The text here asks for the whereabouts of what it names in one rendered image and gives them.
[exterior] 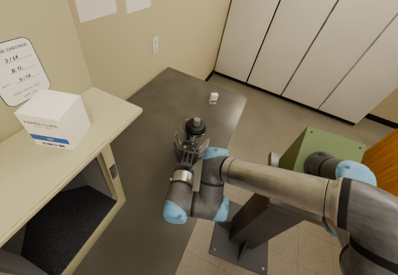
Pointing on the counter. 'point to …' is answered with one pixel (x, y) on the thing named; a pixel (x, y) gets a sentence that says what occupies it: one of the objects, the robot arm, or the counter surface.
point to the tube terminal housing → (51, 63)
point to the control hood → (54, 160)
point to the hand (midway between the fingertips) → (192, 136)
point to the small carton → (54, 118)
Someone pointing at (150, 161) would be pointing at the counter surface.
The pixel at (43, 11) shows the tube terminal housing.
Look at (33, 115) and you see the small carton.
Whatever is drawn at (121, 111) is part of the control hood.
